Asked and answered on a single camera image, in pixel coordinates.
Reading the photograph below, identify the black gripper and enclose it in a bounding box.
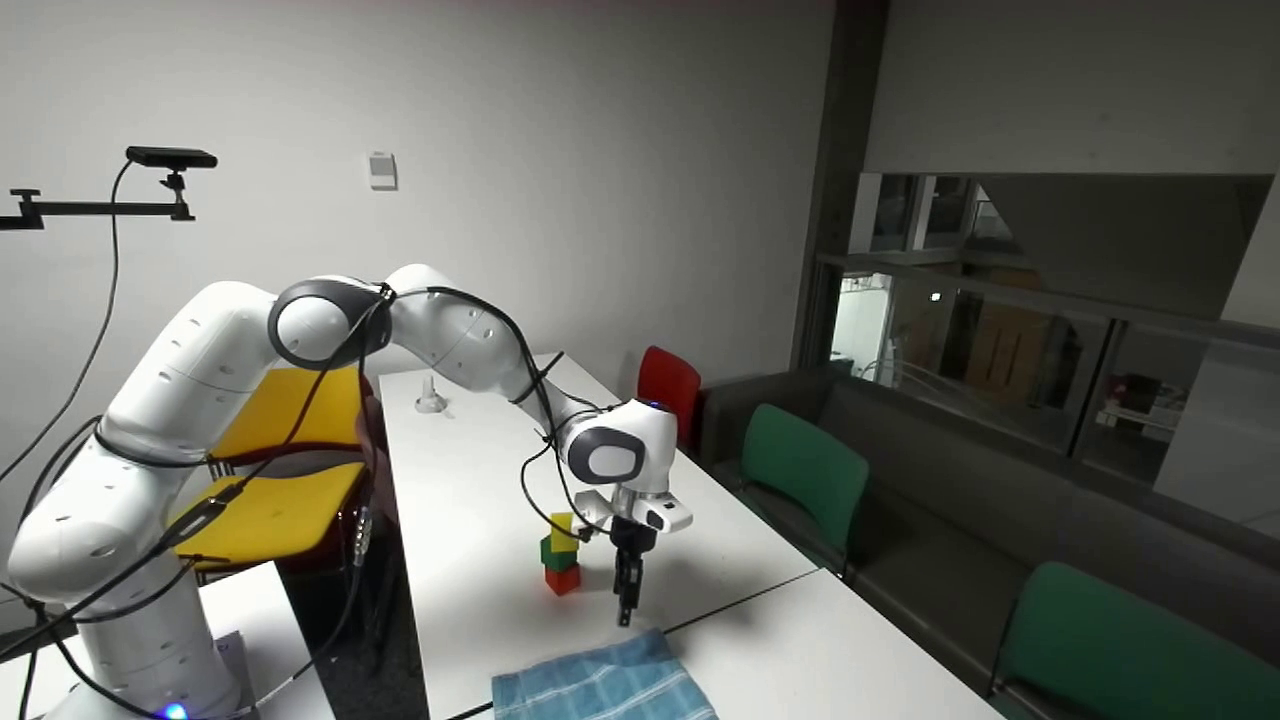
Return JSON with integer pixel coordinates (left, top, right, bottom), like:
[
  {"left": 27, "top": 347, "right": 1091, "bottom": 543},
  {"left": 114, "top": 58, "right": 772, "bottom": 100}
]
[{"left": 603, "top": 512, "right": 659, "bottom": 632}]

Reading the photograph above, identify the blue striped towel cloth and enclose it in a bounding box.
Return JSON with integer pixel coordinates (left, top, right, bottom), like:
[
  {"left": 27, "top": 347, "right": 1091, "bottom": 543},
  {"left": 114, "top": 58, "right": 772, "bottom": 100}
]
[{"left": 489, "top": 628, "right": 719, "bottom": 720}]

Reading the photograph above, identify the green block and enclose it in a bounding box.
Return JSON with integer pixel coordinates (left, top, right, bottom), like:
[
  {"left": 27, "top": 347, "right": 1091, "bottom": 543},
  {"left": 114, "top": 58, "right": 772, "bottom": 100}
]
[{"left": 537, "top": 531, "right": 579, "bottom": 575}]

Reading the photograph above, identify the red chair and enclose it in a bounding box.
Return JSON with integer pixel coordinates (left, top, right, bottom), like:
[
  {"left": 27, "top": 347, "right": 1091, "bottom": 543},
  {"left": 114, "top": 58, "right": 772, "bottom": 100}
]
[{"left": 630, "top": 342, "right": 708, "bottom": 456}]

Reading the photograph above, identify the green chair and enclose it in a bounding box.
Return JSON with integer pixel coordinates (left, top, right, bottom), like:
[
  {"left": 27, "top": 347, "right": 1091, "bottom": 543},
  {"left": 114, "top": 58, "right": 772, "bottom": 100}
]
[
  {"left": 735, "top": 399, "right": 872, "bottom": 564},
  {"left": 993, "top": 554, "right": 1280, "bottom": 720}
]

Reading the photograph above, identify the yellow chair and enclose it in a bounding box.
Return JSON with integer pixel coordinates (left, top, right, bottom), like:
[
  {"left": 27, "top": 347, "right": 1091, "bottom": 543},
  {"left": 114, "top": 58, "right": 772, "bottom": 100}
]
[{"left": 170, "top": 364, "right": 370, "bottom": 570}]

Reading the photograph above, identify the glass interior window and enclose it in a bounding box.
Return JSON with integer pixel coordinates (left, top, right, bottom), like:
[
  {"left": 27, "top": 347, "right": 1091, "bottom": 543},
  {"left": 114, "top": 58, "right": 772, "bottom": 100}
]
[{"left": 822, "top": 171, "right": 1280, "bottom": 537}]

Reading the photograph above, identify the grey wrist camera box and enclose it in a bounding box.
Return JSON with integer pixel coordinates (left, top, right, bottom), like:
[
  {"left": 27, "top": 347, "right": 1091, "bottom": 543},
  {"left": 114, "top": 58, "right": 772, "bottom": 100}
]
[{"left": 620, "top": 486, "right": 697, "bottom": 537}]

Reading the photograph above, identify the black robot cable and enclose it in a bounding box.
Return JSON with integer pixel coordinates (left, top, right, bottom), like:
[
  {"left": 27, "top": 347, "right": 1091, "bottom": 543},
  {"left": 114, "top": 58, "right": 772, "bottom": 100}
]
[{"left": 0, "top": 285, "right": 616, "bottom": 720}]

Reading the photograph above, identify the black camera cable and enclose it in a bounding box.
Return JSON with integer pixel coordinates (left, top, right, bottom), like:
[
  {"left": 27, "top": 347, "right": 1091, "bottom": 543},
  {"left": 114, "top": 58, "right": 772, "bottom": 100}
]
[{"left": 0, "top": 160, "right": 131, "bottom": 486}]

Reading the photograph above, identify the black camera on boom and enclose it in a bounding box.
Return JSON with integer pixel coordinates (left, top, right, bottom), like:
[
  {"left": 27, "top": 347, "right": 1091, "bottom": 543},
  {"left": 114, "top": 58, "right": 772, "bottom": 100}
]
[{"left": 123, "top": 138, "right": 220, "bottom": 171}]

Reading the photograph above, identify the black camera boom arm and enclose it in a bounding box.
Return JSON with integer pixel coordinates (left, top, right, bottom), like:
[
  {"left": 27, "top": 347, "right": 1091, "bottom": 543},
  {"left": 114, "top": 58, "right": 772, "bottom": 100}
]
[{"left": 0, "top": 168, "right": 198, "bottom": 232}]

